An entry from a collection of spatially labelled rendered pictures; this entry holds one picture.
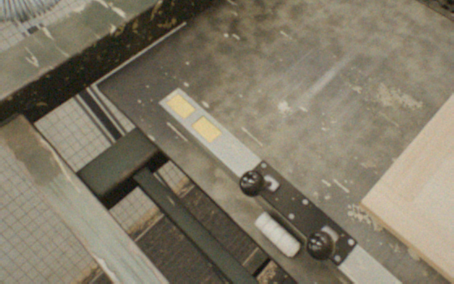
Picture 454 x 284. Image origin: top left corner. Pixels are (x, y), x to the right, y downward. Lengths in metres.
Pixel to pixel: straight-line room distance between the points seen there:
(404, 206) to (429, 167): 0.09
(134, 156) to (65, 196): 0.16
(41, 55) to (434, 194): 0.74
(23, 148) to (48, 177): 0.08
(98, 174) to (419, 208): 0.58
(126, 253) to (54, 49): 0.39
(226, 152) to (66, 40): 0.37
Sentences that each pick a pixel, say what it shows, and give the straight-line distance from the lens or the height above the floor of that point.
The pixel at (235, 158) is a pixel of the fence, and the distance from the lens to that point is 0.67.
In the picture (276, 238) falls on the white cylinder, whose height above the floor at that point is 1.38.
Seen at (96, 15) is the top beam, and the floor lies 1.84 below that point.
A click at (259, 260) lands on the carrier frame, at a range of 1.71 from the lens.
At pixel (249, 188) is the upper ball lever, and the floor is 1.51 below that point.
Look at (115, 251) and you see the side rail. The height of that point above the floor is 1.52.
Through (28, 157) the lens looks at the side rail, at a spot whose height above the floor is 1.69.
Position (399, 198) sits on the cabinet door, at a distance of 0.73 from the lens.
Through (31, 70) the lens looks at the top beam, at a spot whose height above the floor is 1.81.
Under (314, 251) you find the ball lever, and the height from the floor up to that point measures 1.42.
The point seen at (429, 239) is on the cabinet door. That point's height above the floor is 1.24.
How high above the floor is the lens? 1.73
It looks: 17 degrees down
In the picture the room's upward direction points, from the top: 34 degrees counter-clockwise
